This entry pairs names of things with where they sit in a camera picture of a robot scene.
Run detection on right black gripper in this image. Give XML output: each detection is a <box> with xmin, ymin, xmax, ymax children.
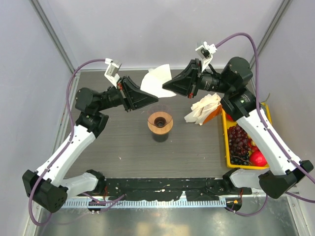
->
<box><xmin>163</xmin><ymin>58</ymin><xmax>233</xmax><ymax>98</ymax></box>

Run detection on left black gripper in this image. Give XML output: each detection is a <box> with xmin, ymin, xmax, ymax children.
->
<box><xmin>95</xmin><ymin>75</ymin><xmax>158</xmax><ymax>112</ymax></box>

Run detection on white paper sheet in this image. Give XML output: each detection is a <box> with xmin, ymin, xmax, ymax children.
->
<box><xmin>140</xmin><ymin>64</ymin><xmax>176</xmax><ymax>98</ymax></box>

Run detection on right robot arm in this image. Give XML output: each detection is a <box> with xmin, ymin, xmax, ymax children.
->
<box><xmin>162</xmin><ymin>57</ymin><xmax>314</xmax><ymax>199</ymax></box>

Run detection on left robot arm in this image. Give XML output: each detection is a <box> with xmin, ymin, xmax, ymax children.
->
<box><xmin>22</xmin><ymin>76</ymin><xmax>159</xmax><ymax>213</ymax></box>

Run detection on white coffee filter stack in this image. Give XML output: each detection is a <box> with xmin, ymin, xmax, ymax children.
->
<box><xmin>184</xmin><ymin>93</ymin><xmax>221</xmax><ymax>125</ymax></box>

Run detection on red apple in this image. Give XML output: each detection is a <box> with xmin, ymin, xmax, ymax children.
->
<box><xmin>226</xmin><ymin>114</ymin><xmax>234</xmax><ymax>122</ymax></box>

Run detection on yellow plastic tray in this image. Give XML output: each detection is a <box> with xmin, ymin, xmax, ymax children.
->
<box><xmin>222</xmin><ymin>111</ymin><xmax>269</xmax><ymax>170</ymax></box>

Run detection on dark red grape bunch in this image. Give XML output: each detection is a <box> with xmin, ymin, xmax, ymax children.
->
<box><xmin>227</xmin><ymin>124</ymin><xmax>251</xmax><ymax>166</ymax></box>

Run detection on small red cherries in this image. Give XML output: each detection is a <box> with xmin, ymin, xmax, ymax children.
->
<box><xmin>248</xmin><ymin>136</ymin><xmax>259</xmax><ymax>152</ymax></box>

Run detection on red pepper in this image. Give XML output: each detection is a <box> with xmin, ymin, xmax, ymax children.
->
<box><xmin>249</xmin><ymin>150</ymin><xmax>267</xmax><ymax>167</ymax></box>

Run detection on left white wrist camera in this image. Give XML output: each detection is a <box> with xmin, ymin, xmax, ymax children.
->
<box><xmin>104</xmin><ymin>58</ymin><xmax>122</xmax><ymax>87</ymax></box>

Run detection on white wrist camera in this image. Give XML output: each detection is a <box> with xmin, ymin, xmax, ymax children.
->
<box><xmin>195</xmin><ymin>41</ymin><xmax>217</xmax><ymax>72</ymax></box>
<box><xmin>104</xmin><ymin>58</ymin><xmax>122</xmax><ymax>87</ymax></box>

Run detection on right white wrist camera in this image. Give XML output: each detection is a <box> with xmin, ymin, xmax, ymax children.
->
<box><xmin>195</xmin><ymin>41</ymin><xmax>217</xmax><ymax>72</ymax></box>

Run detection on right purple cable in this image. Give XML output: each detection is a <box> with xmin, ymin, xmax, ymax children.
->
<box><xmin>214</xmin><ymin>32</ymin><xmax>315</xmax><ymax>216</ymax></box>

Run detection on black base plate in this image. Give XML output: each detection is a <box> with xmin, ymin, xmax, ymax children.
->
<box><xmin>88</xmin><ymin>177</ymin><xmax>252</xmax><ymax>202</ymax></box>

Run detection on white slotted cable duct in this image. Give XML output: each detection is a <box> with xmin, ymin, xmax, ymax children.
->
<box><xmin>62</xmin><ymin>198</ymin><xmax>226</xmax><ymax>209</ymax></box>

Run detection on aluminium frame rail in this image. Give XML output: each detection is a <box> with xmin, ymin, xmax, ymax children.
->
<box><xmin>31</xmin><ymin>176</ymin><xmax>300</xmax><ymax>199</ymax></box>

